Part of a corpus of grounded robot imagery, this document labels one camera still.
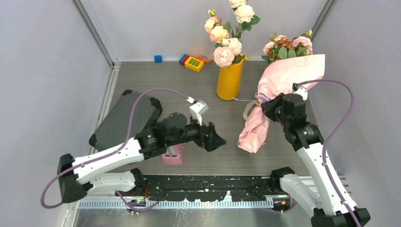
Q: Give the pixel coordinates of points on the yellow vase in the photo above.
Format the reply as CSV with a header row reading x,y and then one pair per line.
x,y
229,80

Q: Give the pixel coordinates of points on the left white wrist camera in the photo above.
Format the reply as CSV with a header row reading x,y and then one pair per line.
x,y
197,108

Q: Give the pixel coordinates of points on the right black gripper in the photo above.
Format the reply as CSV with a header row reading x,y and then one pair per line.
x,y
268,107

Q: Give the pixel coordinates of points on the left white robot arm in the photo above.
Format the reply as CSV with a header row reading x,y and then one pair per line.
x,y
92,173

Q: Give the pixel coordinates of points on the blue cube block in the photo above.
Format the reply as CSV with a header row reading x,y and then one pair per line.
x,y
158,58

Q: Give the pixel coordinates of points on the pink flower bouquet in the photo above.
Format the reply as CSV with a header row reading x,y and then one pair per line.
x,y
289,61

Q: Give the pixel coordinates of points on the peach roses in vase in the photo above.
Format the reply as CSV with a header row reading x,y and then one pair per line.
x,y
225,37

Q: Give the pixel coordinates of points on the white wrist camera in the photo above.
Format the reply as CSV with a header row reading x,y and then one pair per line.
x,y
300,90
197,108

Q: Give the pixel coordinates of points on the yellow toy block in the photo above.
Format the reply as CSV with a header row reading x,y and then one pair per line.
x,y
194,63

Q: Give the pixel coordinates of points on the pink toy toaster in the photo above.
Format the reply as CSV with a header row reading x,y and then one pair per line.
x,y
173,155

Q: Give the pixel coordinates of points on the beige ribbon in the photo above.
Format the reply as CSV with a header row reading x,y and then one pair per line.
x,y
251,104

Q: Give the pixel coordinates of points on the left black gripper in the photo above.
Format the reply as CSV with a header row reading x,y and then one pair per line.
x,y
211,141

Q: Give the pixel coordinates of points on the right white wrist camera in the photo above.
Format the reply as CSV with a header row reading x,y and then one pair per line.
x,y
300,90

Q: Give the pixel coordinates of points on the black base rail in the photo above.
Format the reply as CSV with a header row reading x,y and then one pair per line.
x,y
206,188

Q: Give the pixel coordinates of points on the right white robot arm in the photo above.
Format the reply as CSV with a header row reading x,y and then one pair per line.
x,y
331,205

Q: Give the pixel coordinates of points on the black hard case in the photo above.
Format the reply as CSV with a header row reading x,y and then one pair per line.
x,y
113,129

